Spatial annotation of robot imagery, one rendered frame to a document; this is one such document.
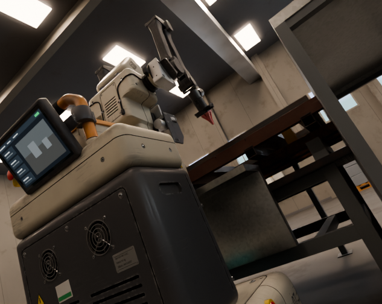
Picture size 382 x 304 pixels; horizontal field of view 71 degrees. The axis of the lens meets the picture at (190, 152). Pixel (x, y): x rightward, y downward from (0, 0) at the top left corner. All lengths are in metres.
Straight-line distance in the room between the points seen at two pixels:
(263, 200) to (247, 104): 10.07
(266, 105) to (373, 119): 3.54
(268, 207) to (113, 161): 0.79
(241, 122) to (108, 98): 10.11
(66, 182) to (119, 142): 0.21
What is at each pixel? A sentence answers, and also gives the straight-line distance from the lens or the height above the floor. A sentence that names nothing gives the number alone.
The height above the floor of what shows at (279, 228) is 0.39.
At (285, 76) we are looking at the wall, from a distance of 11.16.
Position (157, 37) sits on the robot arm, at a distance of 1.49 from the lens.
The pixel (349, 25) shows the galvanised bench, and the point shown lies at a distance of 1.47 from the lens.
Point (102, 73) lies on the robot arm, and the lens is 1.73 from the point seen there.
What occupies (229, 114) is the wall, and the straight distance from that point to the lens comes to 11.44.
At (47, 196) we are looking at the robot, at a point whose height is 0.75.
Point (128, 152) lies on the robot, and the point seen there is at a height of 0.72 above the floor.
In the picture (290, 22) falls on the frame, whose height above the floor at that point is 0.99.
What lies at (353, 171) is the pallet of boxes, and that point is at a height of 0.52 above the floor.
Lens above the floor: 0.47
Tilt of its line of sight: 18 degrees up
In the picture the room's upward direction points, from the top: 24 degrees counter-clockwise
